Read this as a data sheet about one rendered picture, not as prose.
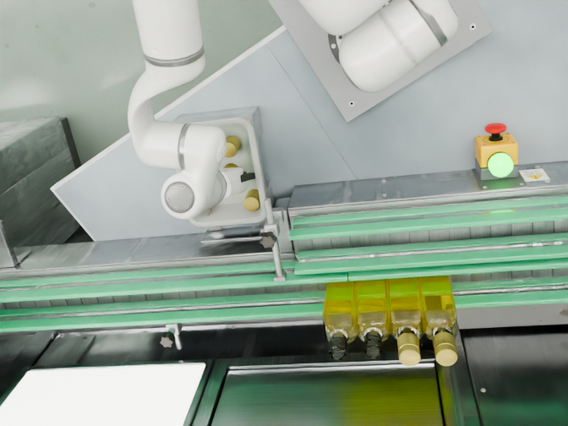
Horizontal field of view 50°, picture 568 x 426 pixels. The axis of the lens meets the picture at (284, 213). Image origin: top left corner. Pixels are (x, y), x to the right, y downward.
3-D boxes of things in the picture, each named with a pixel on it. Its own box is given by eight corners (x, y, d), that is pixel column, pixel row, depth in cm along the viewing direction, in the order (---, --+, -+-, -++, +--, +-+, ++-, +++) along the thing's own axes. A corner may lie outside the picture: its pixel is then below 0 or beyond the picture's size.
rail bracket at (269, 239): (278, 261, 124) (269, 294, 113) (264, 185, 117) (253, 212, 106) (292, 260, 123) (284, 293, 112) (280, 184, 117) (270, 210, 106)
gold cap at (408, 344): (419, 332, 99) (421, 349, 95) (418, 350, 101) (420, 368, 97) (397, 332, 100) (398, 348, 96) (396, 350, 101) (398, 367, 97)
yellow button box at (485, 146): (474, 167, 124) (480, 181, 118) (473, 133, 121) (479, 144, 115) (510, 164, 123) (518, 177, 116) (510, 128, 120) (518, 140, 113)
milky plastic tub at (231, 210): (199, 211, 136) (188, 228, 128) (177, 114, 127) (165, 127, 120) (275, 204, 133) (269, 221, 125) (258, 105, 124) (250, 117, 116)
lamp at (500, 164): (487, 174, 117) (489, 180, 114) (487, 152, 115) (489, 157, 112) (511, 172, 116) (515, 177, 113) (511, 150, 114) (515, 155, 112)
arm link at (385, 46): (329, 41, 99) (327, 56, 85) (395, -12, 95) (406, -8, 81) (363, 88, 102) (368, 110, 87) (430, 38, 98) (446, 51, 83)
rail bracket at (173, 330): (181, 326, 135) (162, 365, 123) (174, 300, 132) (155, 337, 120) (198, 325, 134) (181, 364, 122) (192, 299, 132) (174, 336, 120)
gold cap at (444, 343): (433, 350, 100) (435, 367, 96) (431, 332, 99) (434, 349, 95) (455, 349, 100) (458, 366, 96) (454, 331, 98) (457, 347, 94)
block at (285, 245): (281, 237, 130) (275, 253, 123) (274, 197, 126) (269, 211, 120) (297, 237, 129) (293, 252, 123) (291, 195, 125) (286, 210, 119)
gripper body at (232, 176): (179, 211, 108) (199, 202, 119) (235, 204, 106) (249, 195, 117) (172, 169, 107) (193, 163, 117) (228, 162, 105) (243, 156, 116)
